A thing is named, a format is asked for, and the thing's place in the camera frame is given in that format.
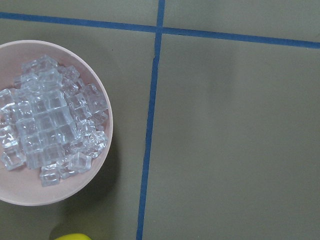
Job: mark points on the pink bowl of ice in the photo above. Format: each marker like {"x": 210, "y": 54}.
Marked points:
{"x": 56, "y": 123}

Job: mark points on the whole yellow lemon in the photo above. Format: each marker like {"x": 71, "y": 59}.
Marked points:
{"x": 74, "y": 236}

